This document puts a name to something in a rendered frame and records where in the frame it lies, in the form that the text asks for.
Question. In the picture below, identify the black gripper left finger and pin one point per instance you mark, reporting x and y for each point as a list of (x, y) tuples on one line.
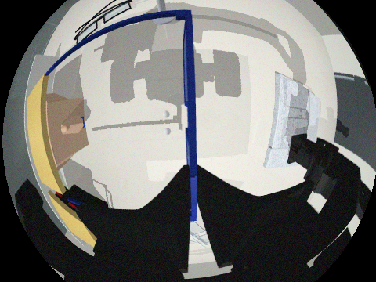
[(163, 224)]

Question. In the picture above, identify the white flat panel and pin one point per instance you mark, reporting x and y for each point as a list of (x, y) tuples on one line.
[(39, 67)]

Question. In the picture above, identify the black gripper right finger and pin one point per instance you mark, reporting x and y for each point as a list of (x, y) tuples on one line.
[(231, 216)]

